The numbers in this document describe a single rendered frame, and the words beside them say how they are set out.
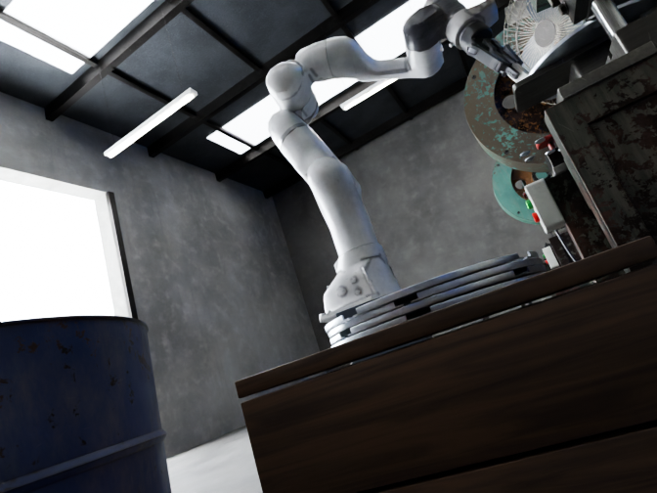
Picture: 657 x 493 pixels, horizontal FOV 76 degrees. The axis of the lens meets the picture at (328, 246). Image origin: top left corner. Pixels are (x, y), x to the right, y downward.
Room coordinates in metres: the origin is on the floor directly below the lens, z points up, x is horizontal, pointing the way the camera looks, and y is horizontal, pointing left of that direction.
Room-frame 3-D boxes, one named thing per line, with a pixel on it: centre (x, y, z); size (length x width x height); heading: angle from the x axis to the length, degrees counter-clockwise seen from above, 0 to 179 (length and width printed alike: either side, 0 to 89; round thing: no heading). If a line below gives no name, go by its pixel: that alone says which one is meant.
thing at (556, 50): (0.83, -0.68, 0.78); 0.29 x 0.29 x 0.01
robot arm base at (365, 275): (1.08, -0.03, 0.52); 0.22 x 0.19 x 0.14; 77
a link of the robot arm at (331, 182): (1.04, -0.06, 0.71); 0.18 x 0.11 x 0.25; 167
